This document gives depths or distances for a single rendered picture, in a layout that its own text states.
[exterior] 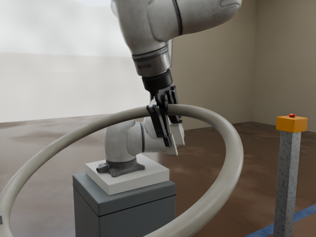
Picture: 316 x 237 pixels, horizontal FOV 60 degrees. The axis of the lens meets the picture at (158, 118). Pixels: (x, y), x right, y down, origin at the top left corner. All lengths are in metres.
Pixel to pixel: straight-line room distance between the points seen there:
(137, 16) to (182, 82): 5.86
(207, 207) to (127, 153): 0.97
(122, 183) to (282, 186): 1.01
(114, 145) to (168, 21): 0.81
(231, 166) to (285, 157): 1.36
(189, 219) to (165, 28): 0.41
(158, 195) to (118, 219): 0.22
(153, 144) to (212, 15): 0.81
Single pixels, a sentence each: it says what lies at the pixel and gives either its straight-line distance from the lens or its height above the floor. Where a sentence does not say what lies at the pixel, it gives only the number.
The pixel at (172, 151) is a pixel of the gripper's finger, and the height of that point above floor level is 1.12.
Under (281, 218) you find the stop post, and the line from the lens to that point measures 1.94.
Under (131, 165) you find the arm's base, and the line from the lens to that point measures 1.36.
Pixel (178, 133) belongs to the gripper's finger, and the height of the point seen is 1.16.
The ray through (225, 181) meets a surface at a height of 1.17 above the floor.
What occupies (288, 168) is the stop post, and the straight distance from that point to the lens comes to 1.80.
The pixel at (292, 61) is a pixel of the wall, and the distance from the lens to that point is 7.56.
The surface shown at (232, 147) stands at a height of 1.20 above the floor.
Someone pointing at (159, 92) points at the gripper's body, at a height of 1.28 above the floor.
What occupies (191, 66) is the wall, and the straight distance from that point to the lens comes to 6.62.
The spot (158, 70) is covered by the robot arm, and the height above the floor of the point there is 1.34.
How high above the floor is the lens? 1.33
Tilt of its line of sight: 9 degrees down
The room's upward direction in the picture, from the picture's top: straight up
